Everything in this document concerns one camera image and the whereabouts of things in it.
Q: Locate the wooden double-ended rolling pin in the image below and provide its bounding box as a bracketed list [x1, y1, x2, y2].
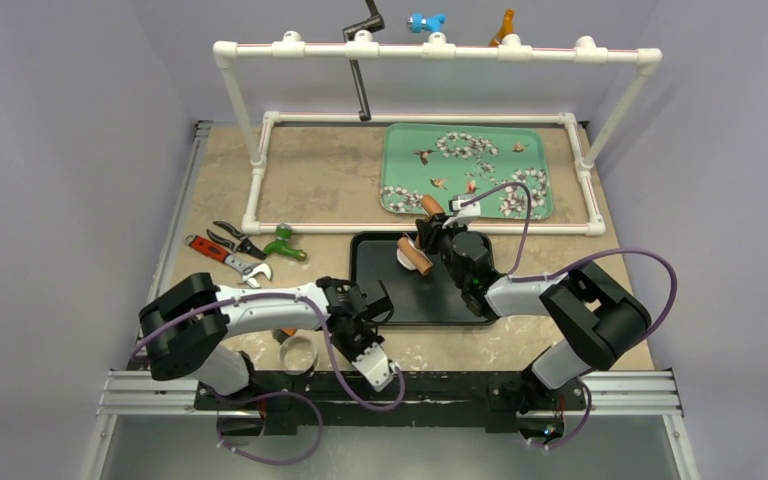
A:
[396, 195, 447, 277]

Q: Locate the white dough ball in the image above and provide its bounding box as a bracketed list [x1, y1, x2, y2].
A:
[397, 257, 418, 271]

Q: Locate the black baking tray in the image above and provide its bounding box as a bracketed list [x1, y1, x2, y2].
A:
[349, 231, 492, 327]

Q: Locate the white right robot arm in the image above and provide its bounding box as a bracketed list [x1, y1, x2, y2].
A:
[397, 214, 652, 407]

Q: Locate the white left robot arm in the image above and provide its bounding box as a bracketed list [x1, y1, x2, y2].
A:
[132, 273, 403, 409]

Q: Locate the small orange black brush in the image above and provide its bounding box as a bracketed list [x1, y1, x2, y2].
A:
[272, 328, 297, 344]

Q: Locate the green floral tray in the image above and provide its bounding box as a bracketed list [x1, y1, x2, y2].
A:
[380, 123, 554, 220]

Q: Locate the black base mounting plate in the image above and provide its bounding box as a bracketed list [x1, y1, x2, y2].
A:
[194, 369, 588, 439]

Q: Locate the blue plastic toy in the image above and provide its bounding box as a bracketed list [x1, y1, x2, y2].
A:
[405, 12, 446, 33]

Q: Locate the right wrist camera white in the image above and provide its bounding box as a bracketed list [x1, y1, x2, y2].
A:
[444, 194, 481, 228]

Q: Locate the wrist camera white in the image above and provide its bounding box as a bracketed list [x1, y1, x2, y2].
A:
[352, 345, 395, 392]
[444, 194, 481, 228]

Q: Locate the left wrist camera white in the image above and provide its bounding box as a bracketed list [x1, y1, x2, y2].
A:
[352, 345, 395, 392]

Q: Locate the round metal cutter ring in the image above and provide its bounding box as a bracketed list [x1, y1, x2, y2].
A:
[279, 335, 320, 376]

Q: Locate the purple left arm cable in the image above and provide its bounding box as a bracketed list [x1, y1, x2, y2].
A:
[130, 292, 408, 465]

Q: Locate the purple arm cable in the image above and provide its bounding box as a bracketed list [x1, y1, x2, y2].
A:
[130, 292, 408, 465]
[470, 181, 679, 452]

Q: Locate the red handled adjustable wrench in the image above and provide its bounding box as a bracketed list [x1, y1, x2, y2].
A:
[183, 234, 273, 289]

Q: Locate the black hanging crank handle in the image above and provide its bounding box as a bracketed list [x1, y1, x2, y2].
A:
[341, 0, 387, 123]

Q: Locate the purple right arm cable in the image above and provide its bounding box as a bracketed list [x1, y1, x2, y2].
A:
[470, 181, 679, 452]

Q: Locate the aluminium rail frame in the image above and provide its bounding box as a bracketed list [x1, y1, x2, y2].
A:
[82, 111, 698, 479]

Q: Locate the white PVC pipe frame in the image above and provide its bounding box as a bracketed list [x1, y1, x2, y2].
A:
[212, 30, 663, 236]

